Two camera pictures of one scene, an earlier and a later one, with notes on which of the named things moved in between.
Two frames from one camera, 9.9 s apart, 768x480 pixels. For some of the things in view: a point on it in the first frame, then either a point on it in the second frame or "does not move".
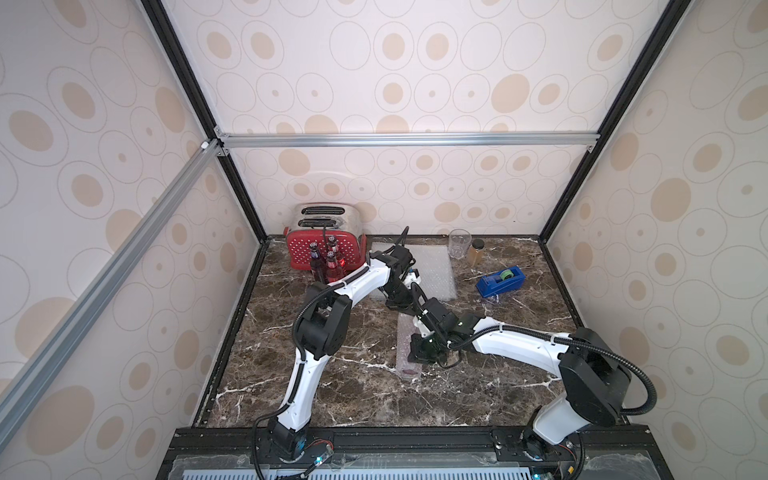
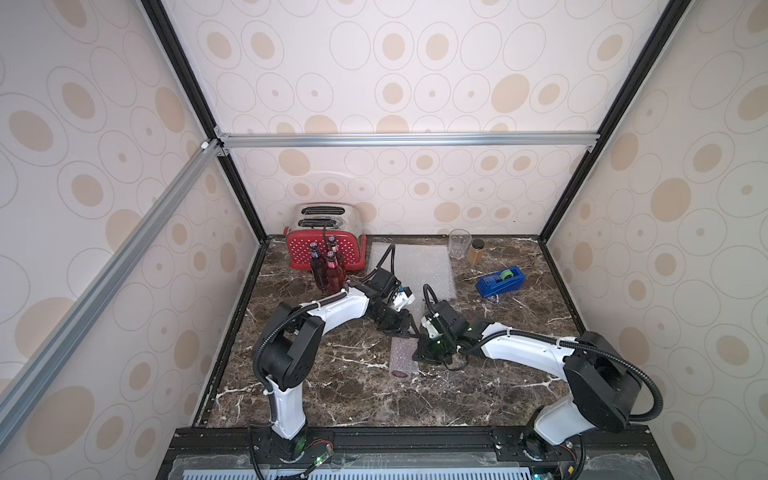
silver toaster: (311, 216) does not move
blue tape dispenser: (501, 281) does not move
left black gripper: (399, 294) to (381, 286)
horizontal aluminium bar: (225, 142) does not move
